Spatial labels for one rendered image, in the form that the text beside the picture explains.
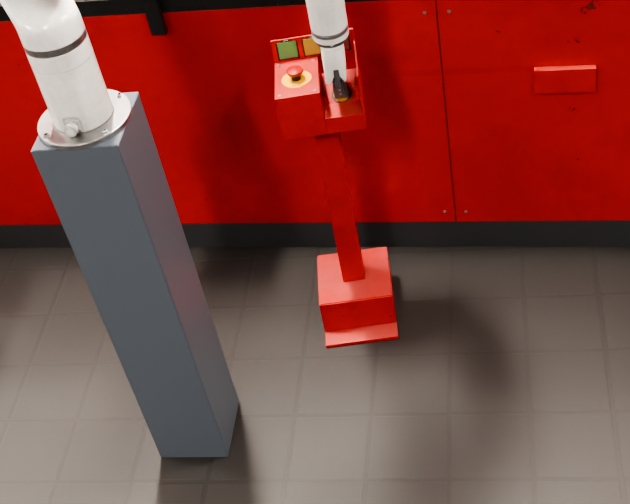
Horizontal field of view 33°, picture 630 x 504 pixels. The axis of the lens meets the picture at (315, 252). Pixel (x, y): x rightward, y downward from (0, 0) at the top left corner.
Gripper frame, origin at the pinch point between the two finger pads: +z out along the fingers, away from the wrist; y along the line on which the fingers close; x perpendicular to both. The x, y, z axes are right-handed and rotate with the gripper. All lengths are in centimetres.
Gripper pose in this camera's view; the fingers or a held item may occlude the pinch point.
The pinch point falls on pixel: (340, 89)
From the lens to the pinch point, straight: 255.3
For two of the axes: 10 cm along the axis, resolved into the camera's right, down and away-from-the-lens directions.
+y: 0.4, 7.4, -6.8
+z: 1.5, 6.6, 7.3
